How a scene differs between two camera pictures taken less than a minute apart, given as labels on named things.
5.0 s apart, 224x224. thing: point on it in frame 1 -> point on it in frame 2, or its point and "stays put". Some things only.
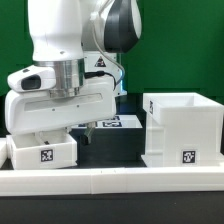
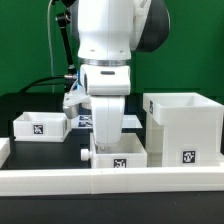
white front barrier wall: [111, 181] stays put
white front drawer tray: [26, 152] -> [129, 153]
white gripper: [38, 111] -> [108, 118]
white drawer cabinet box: [182, 130] stays put
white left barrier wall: [3, 150] stays put
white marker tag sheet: [115, 122] stays put
